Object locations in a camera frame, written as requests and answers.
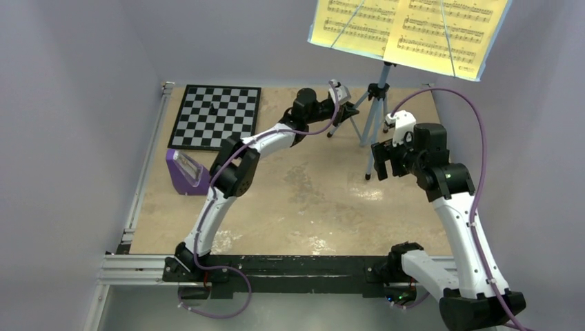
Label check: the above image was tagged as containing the black white chessboard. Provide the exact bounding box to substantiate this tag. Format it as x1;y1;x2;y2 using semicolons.
168;84;261;151

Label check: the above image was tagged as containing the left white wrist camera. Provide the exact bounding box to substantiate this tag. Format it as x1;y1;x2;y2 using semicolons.
328;79;352;106

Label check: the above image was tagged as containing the aluminium frame rail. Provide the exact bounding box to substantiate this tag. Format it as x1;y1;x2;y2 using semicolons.
99;107;484;313

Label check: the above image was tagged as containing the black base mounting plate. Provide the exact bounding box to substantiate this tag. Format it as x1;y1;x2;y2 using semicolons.
161;255;424;303

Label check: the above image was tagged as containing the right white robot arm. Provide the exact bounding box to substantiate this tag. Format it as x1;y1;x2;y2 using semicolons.
372;123;526;330

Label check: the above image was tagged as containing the purple metronome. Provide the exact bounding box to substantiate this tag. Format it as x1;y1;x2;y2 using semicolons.
166;149;211;196

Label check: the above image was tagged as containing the light blue music stand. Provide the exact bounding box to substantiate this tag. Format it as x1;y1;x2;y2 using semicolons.
307;0;515;181

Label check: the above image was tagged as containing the right yellow sheet music page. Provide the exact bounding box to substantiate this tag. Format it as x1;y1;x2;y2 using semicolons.
384;0;511;81

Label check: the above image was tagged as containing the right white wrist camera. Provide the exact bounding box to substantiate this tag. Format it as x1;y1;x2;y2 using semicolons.
384;110;417;147

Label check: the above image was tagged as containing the yellow sheet music page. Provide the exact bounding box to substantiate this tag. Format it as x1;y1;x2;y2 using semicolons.
307;0;399;59
384;0;511;81

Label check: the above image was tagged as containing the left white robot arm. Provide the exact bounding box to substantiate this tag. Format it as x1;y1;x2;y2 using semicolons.
174;81;356;282

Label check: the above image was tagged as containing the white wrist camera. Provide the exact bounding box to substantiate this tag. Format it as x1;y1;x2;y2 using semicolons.
328;79;352;106
384;110;417;147

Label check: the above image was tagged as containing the clear plastic metronome cover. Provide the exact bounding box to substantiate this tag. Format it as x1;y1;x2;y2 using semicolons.
173;150;203;187

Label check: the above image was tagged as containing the left yellow sheet music page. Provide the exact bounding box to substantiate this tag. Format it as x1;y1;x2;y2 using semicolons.
307;0;399;59

